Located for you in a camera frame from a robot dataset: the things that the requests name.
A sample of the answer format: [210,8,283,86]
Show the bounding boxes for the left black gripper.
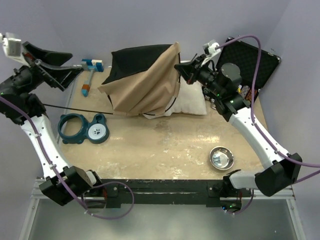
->
[0,42,84,96]

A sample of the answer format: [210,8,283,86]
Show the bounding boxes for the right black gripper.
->
[176,54,225,97]

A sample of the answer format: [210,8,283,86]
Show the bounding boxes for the black tent pole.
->
[43,103,113,115]

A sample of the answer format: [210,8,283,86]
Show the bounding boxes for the tan black pet tent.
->
[98,42,181,116]

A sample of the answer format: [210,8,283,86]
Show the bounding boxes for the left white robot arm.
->
[0,36,104,206]

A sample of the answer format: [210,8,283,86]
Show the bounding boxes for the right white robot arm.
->
[174,55,303,197]

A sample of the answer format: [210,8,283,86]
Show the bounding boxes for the teal pet bowl holder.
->
[58,113,110,144]

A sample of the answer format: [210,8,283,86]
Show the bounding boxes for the steel pet bowl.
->
[209,146,234,171]

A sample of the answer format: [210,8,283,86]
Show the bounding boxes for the white pillow cushion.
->
[163,59,208,117]

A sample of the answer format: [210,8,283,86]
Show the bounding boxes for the black poker chip case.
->
[215,40,281,108]

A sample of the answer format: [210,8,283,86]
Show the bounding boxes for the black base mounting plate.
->
[85,179,251,209]

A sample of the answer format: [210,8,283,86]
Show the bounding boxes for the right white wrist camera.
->
[202,39,221,60]

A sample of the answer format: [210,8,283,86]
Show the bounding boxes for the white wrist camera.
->
[0,32,22,62]
[202,39,221,60]

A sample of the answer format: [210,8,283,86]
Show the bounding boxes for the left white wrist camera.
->
[0,32,22,62]

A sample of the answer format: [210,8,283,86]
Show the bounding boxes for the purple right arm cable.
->
[217,34,320,215]

